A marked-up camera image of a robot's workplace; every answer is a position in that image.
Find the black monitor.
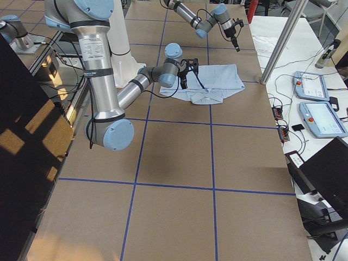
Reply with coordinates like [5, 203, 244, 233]
[300, 137, 347, 219]

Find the upper teach pendant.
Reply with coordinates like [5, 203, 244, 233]
[293, 71, 330, 101]

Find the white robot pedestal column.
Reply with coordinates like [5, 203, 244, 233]
[107, 0, 146, 88]

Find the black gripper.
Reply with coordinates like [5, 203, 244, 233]
[178, 69, 188, 89]
[223, 26, 240, 52]

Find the lower teach pendant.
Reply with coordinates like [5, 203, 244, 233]
[299, 101, 347, 139]

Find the teach pendant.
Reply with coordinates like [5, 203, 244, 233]
[293, 71, 330, 101]
[299, 101, 347, 139]

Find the red cylinder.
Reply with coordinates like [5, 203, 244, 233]
[247, 0, 258, 24]

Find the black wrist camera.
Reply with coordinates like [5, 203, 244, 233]
[180, 58, 199, 75]
[233, 18, 244, 28]

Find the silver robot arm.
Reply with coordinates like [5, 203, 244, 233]
[164, 1, 244, 52]
[45, 1, 184, 151]

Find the aluminium frame post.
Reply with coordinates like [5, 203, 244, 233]
[260, 0, 308, 85]

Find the light blue button shirt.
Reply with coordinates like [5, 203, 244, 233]
[160, 64, 245, 105]

